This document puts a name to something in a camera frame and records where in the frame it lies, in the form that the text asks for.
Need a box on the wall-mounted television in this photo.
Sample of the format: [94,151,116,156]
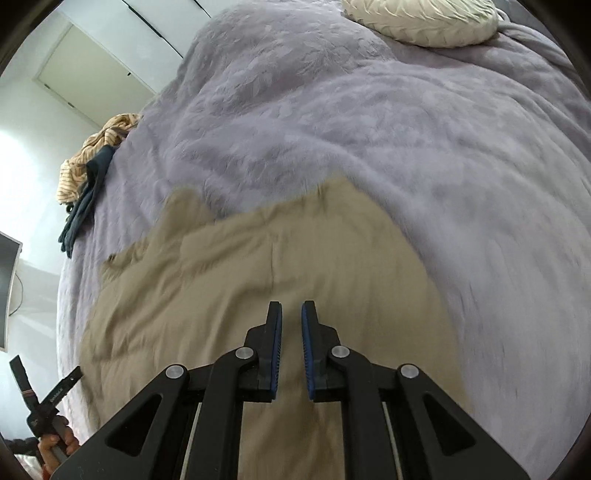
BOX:
[0,231,23,354]

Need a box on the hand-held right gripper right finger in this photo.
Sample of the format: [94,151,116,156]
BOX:
[301,300,529,480]

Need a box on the person's left hand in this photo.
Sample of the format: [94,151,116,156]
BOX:
[38,416,82,468]

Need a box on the khaki puffer jacket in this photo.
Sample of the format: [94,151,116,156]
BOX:
[78,175,472,480]

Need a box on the beige striped garment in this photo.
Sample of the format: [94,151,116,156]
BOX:
[56,113,141,205]

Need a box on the television cable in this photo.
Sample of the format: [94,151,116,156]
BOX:
[9,271,25,317]

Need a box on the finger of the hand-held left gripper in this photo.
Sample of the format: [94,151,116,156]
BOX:
[9,354,41,415]
[45,366,84,410]

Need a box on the white door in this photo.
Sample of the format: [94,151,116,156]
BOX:
[32,23,156,128]

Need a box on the bed with purple blanket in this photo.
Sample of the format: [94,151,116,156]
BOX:
[55,0,591,480]

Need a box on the dark blue garment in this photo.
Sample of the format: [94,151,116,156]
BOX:
[58,147,115,258]

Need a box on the white wardrobe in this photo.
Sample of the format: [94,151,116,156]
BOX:
[122,0,252,59]

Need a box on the round cream cushion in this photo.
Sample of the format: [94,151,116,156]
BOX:
[342,0,500,49]

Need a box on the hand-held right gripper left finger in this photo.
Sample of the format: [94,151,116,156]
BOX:
[53,301,283,480]

